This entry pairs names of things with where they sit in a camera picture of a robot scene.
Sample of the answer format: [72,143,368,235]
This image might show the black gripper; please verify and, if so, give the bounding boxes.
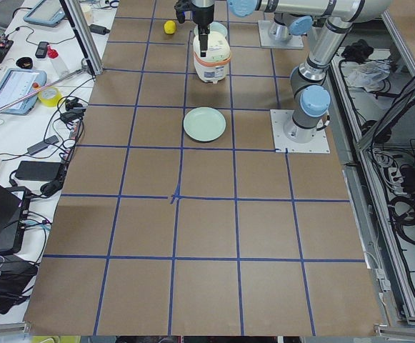
[191,0,214,57]

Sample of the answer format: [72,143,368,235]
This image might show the white rice cooker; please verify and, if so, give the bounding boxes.
[193,31,231,84]

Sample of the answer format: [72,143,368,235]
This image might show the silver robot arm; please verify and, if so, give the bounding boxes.
[228,1,391,85]
[268,12,314,42]

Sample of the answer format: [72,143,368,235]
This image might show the pale green plate near potato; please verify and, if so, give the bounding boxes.
[209,21,228,38]

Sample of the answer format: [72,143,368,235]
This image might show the yellow toy potato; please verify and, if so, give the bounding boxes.
[164,20,176,35]

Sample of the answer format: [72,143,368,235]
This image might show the pale green plate far side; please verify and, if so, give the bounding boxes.
[183,107,226,142]

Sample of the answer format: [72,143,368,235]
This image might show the white plastic cup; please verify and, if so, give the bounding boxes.
[81,6,94,25]

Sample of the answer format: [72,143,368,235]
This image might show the black phone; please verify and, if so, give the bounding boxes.
[35,41,49,59]

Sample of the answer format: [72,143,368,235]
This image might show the yellow tape roll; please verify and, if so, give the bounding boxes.
[37,86,62,107]

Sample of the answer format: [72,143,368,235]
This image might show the metal rod with red cap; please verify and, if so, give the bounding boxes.
[0,58,89,115]

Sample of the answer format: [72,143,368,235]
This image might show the blue teach pendant tablet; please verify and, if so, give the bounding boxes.
[0,68,47,115]

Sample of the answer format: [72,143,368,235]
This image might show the black power adapter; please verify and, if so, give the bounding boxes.
[15,161,61,182]

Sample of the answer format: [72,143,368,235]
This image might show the black laptop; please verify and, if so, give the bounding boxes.
[0,185,30,256]

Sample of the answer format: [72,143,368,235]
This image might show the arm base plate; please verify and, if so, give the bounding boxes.
[258,20,304,50]
[270,109,330,154]

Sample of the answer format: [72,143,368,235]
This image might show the aluminium frame post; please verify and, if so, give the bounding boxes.
[60,0,103,76]

